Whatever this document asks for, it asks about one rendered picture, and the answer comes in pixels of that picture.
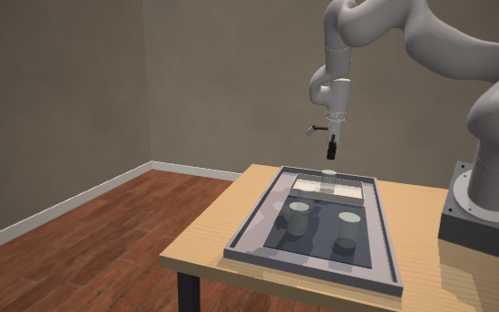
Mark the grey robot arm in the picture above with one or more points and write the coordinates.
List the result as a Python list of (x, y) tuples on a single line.
[(441, 49)]

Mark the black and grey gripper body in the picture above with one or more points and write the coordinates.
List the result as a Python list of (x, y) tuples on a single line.
[(336, 131)]

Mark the clear glass jar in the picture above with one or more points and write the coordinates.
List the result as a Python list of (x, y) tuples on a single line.
[(347, 231), (328, 181), (298, 218), (306, 195)]

